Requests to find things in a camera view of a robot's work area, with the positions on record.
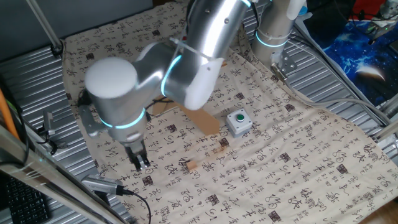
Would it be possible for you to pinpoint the grey ribbed camera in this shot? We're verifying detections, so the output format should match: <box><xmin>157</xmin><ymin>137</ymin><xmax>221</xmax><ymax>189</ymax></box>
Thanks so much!
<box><xmin>80</xmin><ymin>174</ymin><xmax>126</xmax><ymax>197</ymax></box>

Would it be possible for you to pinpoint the grey box green button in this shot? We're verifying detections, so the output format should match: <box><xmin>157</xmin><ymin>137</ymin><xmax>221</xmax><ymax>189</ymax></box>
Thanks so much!
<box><xmin>224</xmin><ymin>108</ymin><xmax>254</xmax><ymax>139</ymax></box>

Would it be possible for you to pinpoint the metal camera clamp mount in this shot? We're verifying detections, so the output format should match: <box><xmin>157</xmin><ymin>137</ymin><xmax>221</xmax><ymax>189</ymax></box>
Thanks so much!
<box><xmin>39</xmin><ymin>109</ymin><xmax>68</xmax><ymax>156</ymax></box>

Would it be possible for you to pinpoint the beige calligraphy print tablecloth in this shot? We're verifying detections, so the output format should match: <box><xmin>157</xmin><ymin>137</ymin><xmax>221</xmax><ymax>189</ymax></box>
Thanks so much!
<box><xmin>61</xmin><ymin>0</ymin><xmax>398</xmax><ymax>224</ymax></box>

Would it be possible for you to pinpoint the white zip tie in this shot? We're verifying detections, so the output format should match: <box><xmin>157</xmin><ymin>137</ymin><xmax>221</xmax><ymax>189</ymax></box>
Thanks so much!
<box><xmin>169</xmin><ymin>37</ymin><xmax>218</xmax><ymax>63</ymax></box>

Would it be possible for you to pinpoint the grey metal pole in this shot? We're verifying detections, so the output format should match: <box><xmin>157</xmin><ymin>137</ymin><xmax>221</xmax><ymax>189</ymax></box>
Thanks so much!
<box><xmin>25</xmin><ymin>0</ymin><xmax>65</xmax><ymax>58</ymax></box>

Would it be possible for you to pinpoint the grey base cable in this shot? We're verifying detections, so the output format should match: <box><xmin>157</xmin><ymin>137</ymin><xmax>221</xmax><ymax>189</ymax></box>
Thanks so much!
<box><xmin>279</xmin><ymin>71</ymin><xmax>392</xmax><ymax>125</ymax></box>

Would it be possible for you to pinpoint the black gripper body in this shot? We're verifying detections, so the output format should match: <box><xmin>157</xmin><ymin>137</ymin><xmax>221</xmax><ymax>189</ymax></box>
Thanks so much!
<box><xmin>119</xmin><ymin>138</ymin><xmax>147</xmax><ymax>155</ymax></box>

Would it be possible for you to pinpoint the blue starry desk mat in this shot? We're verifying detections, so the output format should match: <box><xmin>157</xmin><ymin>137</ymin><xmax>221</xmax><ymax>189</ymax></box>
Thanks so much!
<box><xmin>306</xmin><ymin>18</ymin><xmax>398</xmax><ymax>108</ymax></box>

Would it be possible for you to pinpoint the aluminium frame bar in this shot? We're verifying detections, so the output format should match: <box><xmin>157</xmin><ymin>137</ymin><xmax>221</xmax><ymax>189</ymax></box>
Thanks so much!
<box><xmin>0</xmin><ymin>124</ymin><xmax>125</xmax><ymax>224</ymax></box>
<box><xmin>371</xmin><ymin>96</ymin><xmax>398</xmax><ymax>144</ymax></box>

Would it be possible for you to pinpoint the black camera usb cable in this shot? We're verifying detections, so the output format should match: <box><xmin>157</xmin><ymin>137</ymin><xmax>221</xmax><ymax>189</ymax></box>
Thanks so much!
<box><xmin>119</xmin><ymin>186</ymin><xmax>152</xmax><ymax>224</ymax></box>

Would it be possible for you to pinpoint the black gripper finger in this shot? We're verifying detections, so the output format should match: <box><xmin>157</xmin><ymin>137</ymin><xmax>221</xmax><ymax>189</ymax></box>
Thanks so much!
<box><xmin>138</xmin><ymin>145</ymin><xmax>152</xmax><ymax>168</ymax></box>
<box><xmin>125</xmin><ymin>148</ymin><xmax>142</xmax><ymax>172</ymax></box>

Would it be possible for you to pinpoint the black keyboard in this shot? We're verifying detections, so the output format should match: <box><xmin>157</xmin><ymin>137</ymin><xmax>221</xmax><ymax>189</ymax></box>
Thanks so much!
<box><xmin>2</xmin><ymin>174</ymin><xmax>52</xmax><ymax>224</ymax></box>

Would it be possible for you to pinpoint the wooden picture frame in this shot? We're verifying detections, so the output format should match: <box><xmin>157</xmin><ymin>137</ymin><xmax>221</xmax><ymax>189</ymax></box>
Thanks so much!
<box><xmin>151</xmin><ymin>95</ymin><xmax>221</xmax><ymax>136</ymax></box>

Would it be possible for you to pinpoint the red object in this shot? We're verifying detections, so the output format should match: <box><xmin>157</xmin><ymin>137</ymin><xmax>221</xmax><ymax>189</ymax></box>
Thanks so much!
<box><xmin>350</xmin><ymin>0</ymin><xmax>387</xmax><ymax>20</ymax></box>

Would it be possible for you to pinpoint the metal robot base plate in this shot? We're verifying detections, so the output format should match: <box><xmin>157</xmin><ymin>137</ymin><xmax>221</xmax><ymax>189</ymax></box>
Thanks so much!
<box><xmin>269</xmin><ymin>51</ymin><xmax>298</xmax><ymax>82</ymax></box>

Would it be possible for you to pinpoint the orange cable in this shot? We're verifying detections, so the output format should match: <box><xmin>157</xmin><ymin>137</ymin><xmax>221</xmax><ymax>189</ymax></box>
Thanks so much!
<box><xmin>0</xmin><ymin>88</ymin><xmax>20</xmax><ymax>141</ymax></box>

